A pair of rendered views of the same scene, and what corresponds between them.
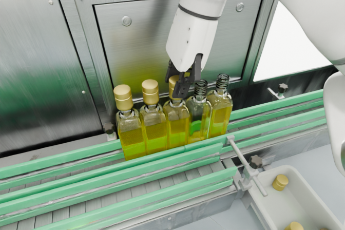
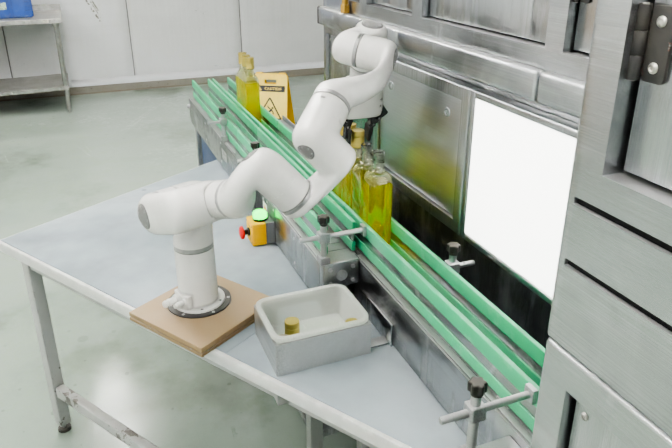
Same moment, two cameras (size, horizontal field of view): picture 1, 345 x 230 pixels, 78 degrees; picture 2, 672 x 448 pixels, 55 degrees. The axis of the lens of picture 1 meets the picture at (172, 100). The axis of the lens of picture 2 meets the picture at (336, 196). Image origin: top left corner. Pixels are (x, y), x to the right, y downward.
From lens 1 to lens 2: 1.58 m
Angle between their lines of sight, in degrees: 72
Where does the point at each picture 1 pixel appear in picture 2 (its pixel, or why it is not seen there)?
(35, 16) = not seen: hidden behind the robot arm
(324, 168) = (398, 403)
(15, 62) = not seen: hidden behind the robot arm
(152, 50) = (399, 120)
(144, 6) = (398, 79)
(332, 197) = (345, 396)
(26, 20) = not seen: hidden behind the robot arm
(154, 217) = (291, 225)
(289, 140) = (400, 305)
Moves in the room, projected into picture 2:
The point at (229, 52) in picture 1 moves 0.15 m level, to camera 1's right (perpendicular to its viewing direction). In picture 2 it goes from (443, 163) to (459, 187)
